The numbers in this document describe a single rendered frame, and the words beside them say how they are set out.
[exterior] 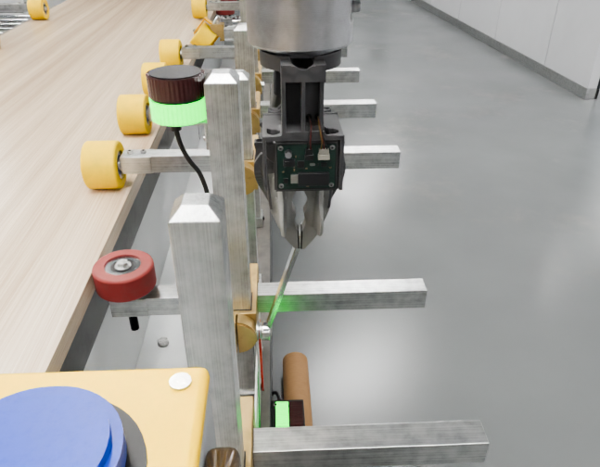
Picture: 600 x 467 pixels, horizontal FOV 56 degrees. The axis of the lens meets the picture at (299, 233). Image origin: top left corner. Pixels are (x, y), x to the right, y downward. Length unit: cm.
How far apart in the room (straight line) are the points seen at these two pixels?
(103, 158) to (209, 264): 59
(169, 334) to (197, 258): 72
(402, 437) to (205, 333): 27
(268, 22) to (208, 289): 21
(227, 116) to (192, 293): 25
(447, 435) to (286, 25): 42
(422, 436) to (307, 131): 33
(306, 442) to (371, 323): 149
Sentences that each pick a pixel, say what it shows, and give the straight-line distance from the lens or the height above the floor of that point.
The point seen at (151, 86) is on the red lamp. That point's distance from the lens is 61.
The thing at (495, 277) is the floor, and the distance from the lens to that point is 241.
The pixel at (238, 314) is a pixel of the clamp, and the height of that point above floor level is 87.
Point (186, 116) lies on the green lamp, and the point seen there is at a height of 113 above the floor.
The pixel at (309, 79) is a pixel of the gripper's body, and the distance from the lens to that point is 47.
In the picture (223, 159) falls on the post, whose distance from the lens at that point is 63.
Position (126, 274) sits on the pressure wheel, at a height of 91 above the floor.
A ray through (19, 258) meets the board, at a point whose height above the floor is 90.
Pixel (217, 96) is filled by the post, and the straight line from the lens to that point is 60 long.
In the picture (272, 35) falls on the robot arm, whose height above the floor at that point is 123.
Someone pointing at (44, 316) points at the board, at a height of 90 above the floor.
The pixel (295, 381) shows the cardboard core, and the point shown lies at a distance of 174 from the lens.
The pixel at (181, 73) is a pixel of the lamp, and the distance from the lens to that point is 61.
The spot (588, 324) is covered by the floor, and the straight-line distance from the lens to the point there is 230.
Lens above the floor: 133
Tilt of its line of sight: 31 degrees down
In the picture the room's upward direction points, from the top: straight up
